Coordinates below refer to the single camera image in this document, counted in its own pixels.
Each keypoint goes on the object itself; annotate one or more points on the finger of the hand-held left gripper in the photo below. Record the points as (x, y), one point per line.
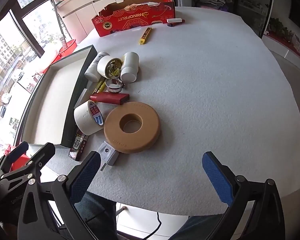
(43, 152)
(18, 150)

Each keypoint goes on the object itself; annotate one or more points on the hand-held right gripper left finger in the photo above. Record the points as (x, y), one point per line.
(86, 177)

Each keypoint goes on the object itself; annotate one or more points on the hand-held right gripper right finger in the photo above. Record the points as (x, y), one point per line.
(217, 177)

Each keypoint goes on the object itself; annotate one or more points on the dark printed packet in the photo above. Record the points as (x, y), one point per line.
(77, 147)

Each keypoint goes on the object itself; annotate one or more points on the grey plug adapter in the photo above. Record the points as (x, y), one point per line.
(108, 155)

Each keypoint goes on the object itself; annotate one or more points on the grey tray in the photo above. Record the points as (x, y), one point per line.
(47, 100)

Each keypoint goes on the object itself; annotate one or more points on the white tape roll printed label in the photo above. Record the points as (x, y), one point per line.
(83, 117)

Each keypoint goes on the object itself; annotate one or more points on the white foam block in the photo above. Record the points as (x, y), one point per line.
(83, 96)

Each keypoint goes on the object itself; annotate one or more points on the yellow utility knife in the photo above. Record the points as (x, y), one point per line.
(100, 86)
(145, 36)

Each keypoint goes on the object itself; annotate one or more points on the small white bottle yellow label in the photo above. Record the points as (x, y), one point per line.
(92, 70)

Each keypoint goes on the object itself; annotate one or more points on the white tape roll gold core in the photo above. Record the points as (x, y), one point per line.
(102, 66)

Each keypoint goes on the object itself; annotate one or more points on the large white bottle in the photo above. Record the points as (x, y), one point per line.
(129, 65)

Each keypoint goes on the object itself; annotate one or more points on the red plastic stool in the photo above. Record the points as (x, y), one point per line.
(18, 163)

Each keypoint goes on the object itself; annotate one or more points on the person's left leg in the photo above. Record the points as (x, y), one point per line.
(97, 217)

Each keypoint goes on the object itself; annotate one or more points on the person's leg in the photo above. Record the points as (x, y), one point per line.
(97, 217)
(197, 228)

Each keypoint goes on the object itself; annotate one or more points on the person's right leg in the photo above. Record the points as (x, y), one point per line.
(197, 228)

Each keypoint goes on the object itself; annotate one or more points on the stack of red buckets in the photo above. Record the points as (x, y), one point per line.
(51, 63)

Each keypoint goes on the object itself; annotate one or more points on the red basin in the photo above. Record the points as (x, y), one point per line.
(67, 48)

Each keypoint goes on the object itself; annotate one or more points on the low white bench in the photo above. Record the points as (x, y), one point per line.
(285, 51)

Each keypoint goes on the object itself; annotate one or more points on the red cardboard box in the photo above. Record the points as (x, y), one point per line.
(130, 20)

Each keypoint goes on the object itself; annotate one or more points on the potted plant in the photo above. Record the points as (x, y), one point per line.
(280, 28)

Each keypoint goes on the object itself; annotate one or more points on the crumpled pale bag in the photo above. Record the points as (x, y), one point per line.
(130, 7)

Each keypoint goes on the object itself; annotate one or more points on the glass display cabinet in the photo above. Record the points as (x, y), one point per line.
(250, 2)

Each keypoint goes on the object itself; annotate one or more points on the clear plastic piece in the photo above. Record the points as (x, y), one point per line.
(153, 3)

